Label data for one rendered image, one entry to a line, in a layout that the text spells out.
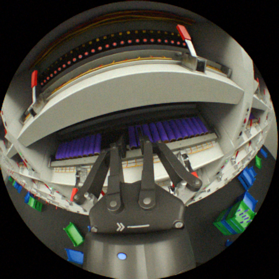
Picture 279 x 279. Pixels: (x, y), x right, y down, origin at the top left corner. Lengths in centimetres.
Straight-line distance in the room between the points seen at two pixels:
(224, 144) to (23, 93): 68
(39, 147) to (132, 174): 34
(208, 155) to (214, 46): 33
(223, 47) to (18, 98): 61
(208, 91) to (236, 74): 15
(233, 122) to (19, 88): 66
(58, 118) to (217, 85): 25
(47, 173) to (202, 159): 51
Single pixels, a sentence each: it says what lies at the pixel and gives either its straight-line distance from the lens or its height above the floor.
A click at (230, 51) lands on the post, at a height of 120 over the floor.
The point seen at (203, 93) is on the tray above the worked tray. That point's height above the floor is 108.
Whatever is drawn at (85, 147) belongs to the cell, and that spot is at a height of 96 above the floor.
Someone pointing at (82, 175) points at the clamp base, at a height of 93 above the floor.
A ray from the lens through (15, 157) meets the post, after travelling 107.
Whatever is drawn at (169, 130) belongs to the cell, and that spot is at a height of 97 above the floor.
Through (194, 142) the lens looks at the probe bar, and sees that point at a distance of 24.
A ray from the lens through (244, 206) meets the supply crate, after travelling 118.
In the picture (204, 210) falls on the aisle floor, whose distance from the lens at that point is 124.
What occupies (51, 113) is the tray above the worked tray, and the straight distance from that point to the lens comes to 15.
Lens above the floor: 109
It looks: 36 degrees down
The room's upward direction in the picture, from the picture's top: 11 degrees counter-clockwise
